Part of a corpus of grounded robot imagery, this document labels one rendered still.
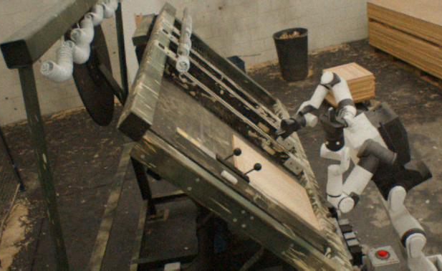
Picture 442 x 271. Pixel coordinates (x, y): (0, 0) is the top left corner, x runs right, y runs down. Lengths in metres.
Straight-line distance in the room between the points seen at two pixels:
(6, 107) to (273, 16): 4.36
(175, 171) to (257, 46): 6.16
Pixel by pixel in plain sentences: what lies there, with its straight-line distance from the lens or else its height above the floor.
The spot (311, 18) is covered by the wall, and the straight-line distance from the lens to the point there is 8.18.
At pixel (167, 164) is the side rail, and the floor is 1.61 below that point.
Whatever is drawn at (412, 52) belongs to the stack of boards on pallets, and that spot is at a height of 0.31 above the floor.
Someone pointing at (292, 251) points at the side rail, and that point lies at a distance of 2.21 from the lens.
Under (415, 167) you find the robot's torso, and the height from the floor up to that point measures 1.07.
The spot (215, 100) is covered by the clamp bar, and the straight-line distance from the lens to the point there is 2.84.
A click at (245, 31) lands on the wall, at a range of 7.89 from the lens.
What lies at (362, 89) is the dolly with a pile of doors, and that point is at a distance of 5.94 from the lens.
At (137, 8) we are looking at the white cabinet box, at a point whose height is 1.50.
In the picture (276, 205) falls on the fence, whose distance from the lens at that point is 2.36.
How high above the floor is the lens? 2.50
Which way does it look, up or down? 26 degrees down
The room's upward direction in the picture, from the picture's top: 11 degrees counter-clockwise
